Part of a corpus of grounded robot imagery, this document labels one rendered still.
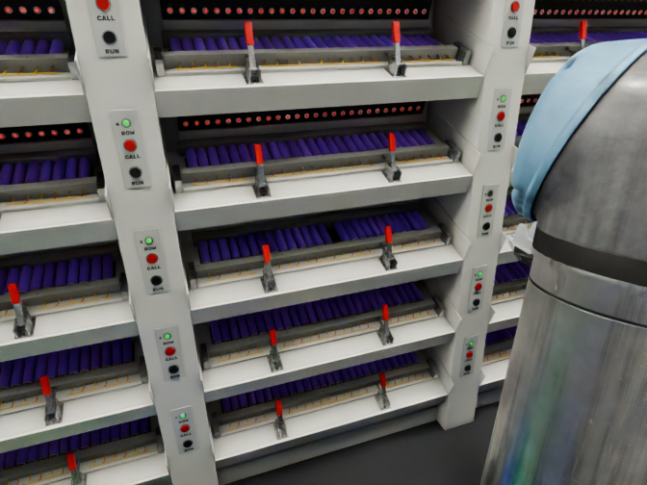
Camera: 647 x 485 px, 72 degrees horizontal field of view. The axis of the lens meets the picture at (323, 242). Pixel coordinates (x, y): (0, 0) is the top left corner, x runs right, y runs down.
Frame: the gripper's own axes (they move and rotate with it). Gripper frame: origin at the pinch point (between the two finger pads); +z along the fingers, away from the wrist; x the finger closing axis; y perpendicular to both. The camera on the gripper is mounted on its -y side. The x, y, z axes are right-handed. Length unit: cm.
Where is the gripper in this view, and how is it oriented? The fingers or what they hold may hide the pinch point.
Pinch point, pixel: (513, 242)
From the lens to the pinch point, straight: 99.0
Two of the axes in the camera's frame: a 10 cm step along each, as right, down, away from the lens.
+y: -0.2, -9.2, -3.9
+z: -3.2, -3.6, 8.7
